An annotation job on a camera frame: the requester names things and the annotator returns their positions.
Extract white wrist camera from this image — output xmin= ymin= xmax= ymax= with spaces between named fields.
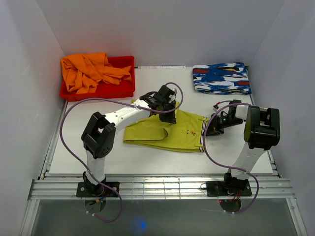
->
xmin=213 ymin=100 xmax=230 ymax=112
xmin=169 ymin=88 xmax=177 ymax=103

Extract yellow-green trousers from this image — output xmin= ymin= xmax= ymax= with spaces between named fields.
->
xmin=123 ymin=109 xmax=209 ymax=152

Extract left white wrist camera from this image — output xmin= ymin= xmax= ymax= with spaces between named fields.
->
xmin=169 ymin=88 xmax=177 ymax=103

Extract folded blue patterned trousers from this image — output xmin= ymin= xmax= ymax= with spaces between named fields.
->
xmin=192 ymin=62 xmax=252 ymax=95

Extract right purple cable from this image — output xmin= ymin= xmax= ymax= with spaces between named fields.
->
xmin=199 ymin=100 xmax=259 ymax=215

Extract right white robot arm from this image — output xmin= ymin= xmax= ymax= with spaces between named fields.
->
xmin=206 ymin=100 xmax=281 ymax=198

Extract orange trousers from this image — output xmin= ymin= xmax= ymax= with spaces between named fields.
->
xmin=61 ymin=52 xmax=132 ymax=94

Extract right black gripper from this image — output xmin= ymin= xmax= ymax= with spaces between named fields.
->
xmin=202 ymin=113 xmax=242 ymax=137

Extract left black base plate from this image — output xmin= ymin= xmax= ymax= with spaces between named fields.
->
xmin=76 ymin=180 xmax=121 ymax=198

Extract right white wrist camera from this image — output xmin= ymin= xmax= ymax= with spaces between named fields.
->
xmin=213 ymin=100 xmax=230 ymax=112

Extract red plastic bin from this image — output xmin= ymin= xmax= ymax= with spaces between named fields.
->
xmin=60 ymin=56 xmax=135 ymax=102

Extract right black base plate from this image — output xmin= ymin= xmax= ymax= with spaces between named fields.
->
xmin=206 ymin=181 xmax=252 ymax=197

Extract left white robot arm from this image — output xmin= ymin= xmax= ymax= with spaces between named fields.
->
xmin=81 ymin=85 xmax=177 ymax=197

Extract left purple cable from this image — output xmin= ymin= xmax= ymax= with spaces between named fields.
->
xmin=60 ymin=82 xmax=184 ymax=223

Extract purple cable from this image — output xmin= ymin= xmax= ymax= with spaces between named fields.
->
xmin=199 ymin=100 xmax=259 ymax=215
xmin=60 ymin=82 xmax=184 ymax=223

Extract aluminium frame rail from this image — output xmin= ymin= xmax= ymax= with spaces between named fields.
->
xmin=29 ymin=176 xmax=295 ymax=200

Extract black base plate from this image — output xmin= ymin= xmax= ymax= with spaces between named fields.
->
xmin=76 ymin=180 xmax=121 ymax=198
xmin=206 ymin=181 xmax=252 ymax=197

